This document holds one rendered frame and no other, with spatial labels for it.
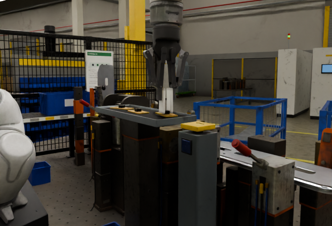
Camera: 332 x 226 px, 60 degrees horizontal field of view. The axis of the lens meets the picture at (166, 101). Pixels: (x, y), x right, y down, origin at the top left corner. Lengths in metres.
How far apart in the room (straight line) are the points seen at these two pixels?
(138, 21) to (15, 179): 1.71
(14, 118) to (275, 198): 0.88
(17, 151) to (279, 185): 0.76
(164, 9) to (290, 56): 8.43
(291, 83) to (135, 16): 7.16
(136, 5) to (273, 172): 1.95
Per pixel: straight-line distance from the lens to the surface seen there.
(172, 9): 0.78
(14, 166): 1.02
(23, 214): 1.22
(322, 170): 0.97
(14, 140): 1.03
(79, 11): 6.56
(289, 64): 9.12
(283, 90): 9.16
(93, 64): 2.18
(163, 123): 0.73
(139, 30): 2.43
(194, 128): 0.67
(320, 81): 9.04
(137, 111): 0.90
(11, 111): 1.13
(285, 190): 0.80
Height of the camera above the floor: 1.28
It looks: 5 degrees down
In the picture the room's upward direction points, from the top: straight up
